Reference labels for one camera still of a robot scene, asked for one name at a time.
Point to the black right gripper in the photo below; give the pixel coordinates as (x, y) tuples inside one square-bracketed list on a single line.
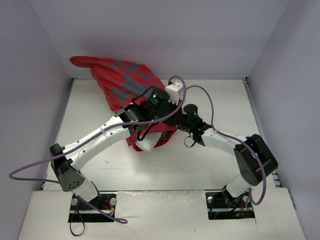
[(182, 122)]

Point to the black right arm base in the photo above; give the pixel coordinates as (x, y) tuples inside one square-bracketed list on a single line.
[(221, 205)]

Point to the red printed pillowcase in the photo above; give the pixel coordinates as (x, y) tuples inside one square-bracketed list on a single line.
[(120, 82)]

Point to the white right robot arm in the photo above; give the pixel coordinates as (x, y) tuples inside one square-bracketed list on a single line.
[(251, 153)]

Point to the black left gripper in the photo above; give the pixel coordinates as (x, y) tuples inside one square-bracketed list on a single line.
[(172, 113)]

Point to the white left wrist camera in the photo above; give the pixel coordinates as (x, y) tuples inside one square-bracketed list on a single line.
[(175, 91)]

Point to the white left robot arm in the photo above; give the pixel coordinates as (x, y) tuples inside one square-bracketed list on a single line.
[(67, 161)]

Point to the white pillow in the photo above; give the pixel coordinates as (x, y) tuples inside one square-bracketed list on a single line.
[(149, 142)]

